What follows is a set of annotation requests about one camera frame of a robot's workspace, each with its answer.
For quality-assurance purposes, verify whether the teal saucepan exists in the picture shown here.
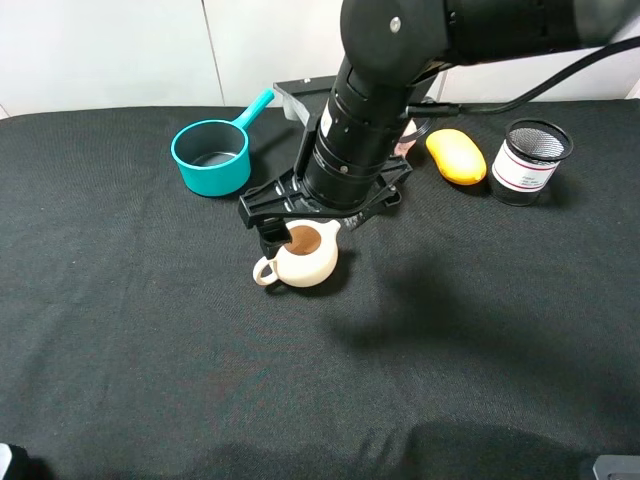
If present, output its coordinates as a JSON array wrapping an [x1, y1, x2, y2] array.
[[170, 89, 275, 197]]

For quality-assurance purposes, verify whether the pink rolled towel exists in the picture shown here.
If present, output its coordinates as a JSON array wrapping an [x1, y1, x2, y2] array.
[[394, 120, 417, 158]]

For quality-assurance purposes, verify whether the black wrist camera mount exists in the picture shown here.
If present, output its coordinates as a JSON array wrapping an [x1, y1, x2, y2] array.
[[273, 76, 335, 127]]

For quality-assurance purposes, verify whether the black table cloth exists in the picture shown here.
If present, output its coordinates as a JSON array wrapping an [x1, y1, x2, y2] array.
[[1, 101, 639, 479]]

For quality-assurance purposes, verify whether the cream ceramic teapot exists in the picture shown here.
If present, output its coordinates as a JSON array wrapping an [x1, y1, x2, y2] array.
[[253, 220, 341, 288]]

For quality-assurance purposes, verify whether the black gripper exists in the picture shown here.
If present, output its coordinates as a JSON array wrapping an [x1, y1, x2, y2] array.
[[239, 156, 413, 259]]

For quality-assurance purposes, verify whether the yellow mango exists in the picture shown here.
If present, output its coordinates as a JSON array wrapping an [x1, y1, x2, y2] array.
[[425, 129, 487, 186]]

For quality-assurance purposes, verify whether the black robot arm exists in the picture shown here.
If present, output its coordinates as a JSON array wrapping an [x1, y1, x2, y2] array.
[[239, 1, 639, 258]]

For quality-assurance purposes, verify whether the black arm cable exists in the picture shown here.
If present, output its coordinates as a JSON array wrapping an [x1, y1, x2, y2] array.
[[405, 35, 640, 117]]

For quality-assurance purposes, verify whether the black mesh pen holder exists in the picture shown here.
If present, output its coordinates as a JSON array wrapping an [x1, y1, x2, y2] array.
[[488, 118, 574, 207]]

